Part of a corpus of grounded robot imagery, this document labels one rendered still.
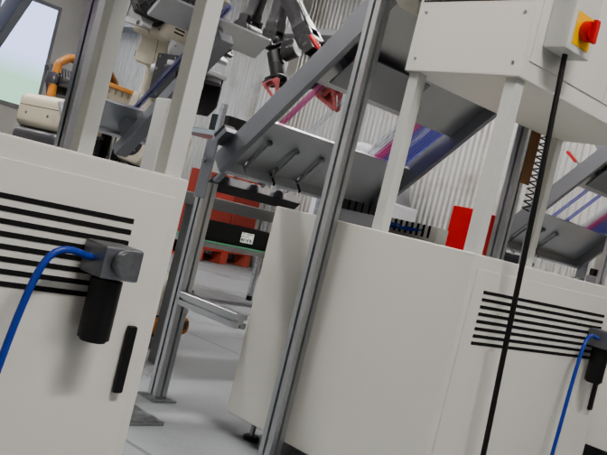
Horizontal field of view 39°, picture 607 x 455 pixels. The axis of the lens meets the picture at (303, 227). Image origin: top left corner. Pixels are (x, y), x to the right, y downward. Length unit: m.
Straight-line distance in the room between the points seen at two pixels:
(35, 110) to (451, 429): 1.98
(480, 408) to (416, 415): 0.17
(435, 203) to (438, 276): 5.39
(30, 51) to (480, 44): 9.42
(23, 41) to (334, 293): 9.23
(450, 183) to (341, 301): 5.22
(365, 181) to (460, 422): 1.13
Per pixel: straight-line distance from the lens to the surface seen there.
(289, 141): 2.51
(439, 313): 1.86
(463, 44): 1.97
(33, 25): 11.10
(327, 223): 2.06
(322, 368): 2.07
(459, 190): 7.15
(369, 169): 2.77
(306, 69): 2.30
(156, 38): 3.15
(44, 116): 3.21
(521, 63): 1.87
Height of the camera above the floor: 0.61
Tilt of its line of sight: 1 degrees down
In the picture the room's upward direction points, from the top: 14 degrees clockwise
